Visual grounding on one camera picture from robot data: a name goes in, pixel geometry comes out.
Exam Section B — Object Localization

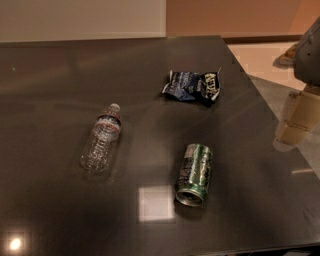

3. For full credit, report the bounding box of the translucent tan gripper finger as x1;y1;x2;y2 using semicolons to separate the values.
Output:
276;84;320;146

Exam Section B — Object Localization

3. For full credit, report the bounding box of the green soda can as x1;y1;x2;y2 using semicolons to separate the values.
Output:
175;143;213;207

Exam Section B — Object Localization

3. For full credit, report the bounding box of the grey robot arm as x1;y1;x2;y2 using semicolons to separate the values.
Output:
275;17;320;147

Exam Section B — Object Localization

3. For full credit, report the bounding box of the crumpled blue chip bag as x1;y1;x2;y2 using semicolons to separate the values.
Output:
162;70;221;106

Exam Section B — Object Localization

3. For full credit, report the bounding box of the clear plastic water bottle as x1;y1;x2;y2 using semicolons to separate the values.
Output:
80;103;122;174

